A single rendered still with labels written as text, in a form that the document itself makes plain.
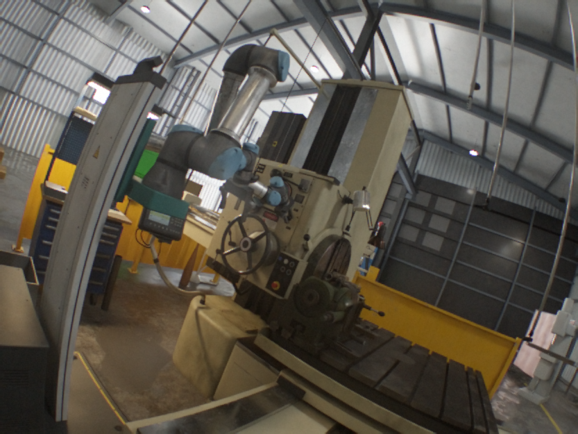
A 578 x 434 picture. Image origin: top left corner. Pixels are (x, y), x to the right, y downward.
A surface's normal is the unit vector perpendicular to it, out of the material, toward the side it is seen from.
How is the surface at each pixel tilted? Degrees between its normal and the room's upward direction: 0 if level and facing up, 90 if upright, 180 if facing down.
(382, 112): 90
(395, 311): 90
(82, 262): 90
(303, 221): 90
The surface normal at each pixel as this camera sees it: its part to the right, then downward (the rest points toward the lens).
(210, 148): -0.04, -0.23
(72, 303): 0.80, 0.32
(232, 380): -0.51, -0.24
